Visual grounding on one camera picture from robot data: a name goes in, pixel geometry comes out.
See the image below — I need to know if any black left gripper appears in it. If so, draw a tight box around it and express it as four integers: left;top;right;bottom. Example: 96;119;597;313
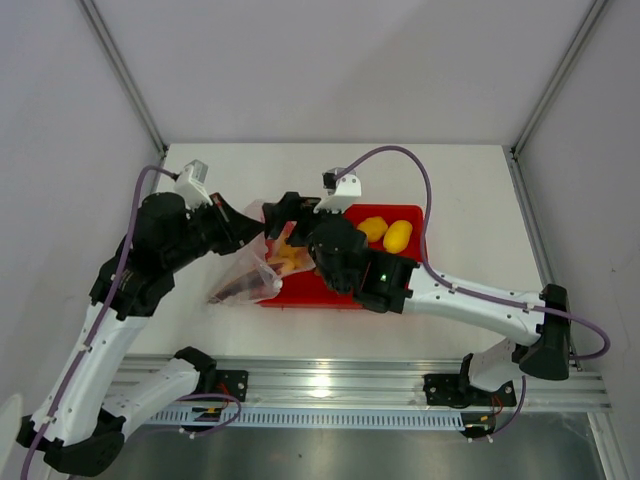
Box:
165;192;265;272

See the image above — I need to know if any clear pink-dotted zip bag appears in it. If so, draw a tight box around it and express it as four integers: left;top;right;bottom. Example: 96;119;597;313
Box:
205;220;315;305

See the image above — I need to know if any orange ginger root piece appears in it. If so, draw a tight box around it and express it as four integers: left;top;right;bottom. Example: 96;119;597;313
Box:
267;241;315;277

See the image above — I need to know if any purple sweet potato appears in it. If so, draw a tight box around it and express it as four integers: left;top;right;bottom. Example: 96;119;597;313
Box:
207;269;283;305

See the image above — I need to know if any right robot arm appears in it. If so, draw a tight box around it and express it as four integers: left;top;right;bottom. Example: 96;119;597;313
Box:
262;192;570;404

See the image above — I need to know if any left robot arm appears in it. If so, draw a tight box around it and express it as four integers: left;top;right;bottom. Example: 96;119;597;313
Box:
16;193;264;477

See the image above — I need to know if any yellow lemon left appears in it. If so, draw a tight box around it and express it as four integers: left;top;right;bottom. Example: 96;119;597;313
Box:
357;216;388;244

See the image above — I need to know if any yellow lemon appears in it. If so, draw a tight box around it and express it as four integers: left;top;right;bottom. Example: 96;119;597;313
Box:
383;220;413;254
357;216;388;244

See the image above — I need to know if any yellow lemon right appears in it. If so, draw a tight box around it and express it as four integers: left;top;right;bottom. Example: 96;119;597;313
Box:
383;220;413;254

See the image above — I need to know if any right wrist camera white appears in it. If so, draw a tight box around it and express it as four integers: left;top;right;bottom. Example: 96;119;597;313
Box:
314;168;362;214

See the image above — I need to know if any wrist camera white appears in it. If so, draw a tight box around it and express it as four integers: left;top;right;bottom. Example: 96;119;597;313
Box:
314;168;362;214
174;160;213;210

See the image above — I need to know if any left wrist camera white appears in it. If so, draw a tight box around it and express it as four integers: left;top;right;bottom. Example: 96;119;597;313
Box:
174;160;213;210

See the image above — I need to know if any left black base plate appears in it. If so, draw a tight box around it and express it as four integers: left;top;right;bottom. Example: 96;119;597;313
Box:
213;370;249;402

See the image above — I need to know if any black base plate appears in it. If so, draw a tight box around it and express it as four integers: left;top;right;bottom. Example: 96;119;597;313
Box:
423;373;518;409
213;370;249;402

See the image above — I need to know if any aluminium mounting rail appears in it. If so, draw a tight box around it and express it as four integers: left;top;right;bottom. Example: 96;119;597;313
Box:
109;355;614;414

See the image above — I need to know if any white slotted cable duct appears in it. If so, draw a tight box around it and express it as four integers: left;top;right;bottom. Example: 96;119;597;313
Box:
146;405;464;431

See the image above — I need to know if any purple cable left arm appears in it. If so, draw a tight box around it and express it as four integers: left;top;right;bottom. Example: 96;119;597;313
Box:
19;164;176;480

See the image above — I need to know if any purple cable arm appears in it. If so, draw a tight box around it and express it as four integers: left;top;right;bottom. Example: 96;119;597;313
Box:
19;164;176;480
339;144;612;441

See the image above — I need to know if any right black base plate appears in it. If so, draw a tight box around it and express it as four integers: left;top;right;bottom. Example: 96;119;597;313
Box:
423;373;518;409

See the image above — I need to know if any left aluminium frame post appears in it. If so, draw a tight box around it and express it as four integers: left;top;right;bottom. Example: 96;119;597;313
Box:
76;0;168;157

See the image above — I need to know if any aluminium frame post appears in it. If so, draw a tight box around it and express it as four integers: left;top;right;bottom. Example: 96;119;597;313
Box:
511;0;613;159
76;0;168;157

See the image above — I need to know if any right side aluminium rail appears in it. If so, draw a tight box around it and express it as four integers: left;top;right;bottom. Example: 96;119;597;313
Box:
504;147;580;374

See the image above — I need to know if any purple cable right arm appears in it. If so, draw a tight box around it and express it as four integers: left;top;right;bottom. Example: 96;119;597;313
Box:
339;144;612;441

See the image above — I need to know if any right aluminium frame post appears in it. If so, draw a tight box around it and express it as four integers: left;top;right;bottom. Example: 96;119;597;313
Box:
511;0;613;159

